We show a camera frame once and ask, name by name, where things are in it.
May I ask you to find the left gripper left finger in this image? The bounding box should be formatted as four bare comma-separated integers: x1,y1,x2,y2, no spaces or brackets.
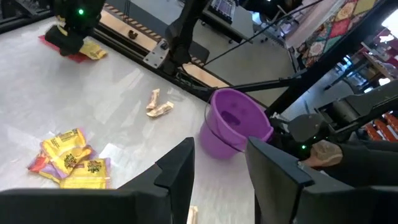
0,136,196,224

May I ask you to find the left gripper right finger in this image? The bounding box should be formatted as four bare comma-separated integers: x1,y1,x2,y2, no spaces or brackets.
244,136,398,224

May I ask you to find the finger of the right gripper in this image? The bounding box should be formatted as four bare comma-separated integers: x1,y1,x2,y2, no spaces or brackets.
44,24,68,47
58,32,86,57

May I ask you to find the red candy packet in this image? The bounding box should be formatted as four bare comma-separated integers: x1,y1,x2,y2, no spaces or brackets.
27,151,50,175
38,34,91,64

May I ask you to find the yellow Sour Patch candy packet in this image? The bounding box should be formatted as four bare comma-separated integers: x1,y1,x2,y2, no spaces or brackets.
58,157,112,190
49,145,94,177
79,40,108,60
41,128,87,156

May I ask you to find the person's forearm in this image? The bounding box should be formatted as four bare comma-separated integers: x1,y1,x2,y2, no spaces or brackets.
323,139,398,187

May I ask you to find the white Whoppers candy packet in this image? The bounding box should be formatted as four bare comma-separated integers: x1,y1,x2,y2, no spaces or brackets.
146,101,175,118
186,205,199,224
146,88,161,111

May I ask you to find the wooden side board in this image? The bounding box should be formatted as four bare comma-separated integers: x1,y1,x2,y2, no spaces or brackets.
99,11,231,90

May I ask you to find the person's hand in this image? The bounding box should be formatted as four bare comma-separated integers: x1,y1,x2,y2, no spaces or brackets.
303,139,343,169

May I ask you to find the large purple bucket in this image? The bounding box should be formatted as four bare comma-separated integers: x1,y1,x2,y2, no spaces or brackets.
198,88,274,160

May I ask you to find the orange striped object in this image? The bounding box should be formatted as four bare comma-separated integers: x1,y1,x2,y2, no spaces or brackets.
363,111,398,142

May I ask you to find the black hazard-striped floor mat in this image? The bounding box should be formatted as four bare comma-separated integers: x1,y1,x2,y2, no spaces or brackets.
104,2,212,66

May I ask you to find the black diagonal beam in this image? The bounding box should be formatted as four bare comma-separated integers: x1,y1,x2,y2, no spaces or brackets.
266,0,398,118

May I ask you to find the black keyboard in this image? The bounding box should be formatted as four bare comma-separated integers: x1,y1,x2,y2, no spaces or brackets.
208,0,237,24

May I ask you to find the colourful patchwork quilt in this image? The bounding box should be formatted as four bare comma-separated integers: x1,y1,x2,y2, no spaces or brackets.
297,0,380,68

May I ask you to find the silver metal bracket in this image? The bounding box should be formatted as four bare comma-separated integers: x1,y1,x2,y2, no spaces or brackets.
142,39,170,70

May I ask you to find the thin black cable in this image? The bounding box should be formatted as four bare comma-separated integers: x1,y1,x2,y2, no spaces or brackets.
205,0,324,67

